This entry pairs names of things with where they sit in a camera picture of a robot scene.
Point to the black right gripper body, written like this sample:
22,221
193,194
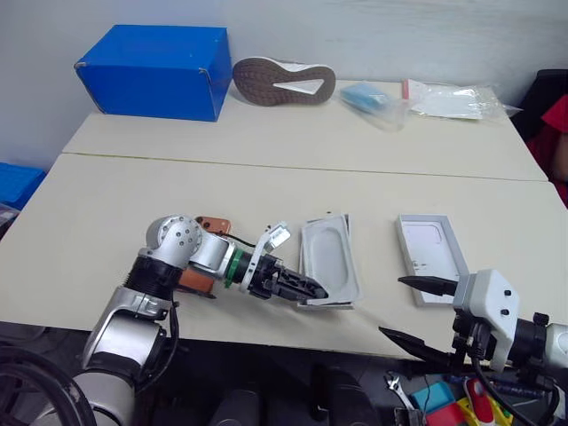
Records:
475,339

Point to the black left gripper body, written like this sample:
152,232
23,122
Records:
264,279

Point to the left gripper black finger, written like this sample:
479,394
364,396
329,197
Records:
306,284
297,297

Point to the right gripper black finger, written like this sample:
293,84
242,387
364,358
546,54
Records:
421,350
435,285

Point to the white phone box lid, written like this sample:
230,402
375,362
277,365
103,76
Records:
330,257

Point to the orange phone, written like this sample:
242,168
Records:
215,225

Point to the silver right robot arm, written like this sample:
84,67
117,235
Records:
554,346

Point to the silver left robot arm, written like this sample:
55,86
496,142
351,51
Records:
177,248

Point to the white phone box base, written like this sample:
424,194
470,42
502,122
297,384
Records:
428,253

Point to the blue cardboard shoe box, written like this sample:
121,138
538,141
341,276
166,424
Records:
151,75

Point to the silver wrench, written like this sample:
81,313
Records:
399,390

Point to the teal plastic block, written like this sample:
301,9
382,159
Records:
437,395

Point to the red and white toy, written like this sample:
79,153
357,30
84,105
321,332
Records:
479,399

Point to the red plastic block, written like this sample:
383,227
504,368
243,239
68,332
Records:
446,416

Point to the yellow plastic block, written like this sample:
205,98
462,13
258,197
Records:
503,415

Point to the large dark rounded shape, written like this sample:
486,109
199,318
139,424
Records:
341,395

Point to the small dark rounded shape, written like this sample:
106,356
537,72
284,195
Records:
239,408

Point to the clear bag with white contents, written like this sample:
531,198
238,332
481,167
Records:
448,103

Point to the person in red shirt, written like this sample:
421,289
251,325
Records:
554,133

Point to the blue sponge in clear bag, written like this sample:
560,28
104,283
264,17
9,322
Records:
363,97

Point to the shoe with brown sole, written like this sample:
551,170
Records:
266,82

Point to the black chair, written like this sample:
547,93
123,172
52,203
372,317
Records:
539,91

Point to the dark bin with clear plastic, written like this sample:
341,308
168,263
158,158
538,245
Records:
6,219

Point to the blue plastic crate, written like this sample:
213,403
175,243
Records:
18,182

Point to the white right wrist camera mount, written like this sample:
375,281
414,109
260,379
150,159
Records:
494,306

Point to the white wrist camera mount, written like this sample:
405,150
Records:
276,234
494,306

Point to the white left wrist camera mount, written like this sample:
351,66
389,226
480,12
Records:
276,234

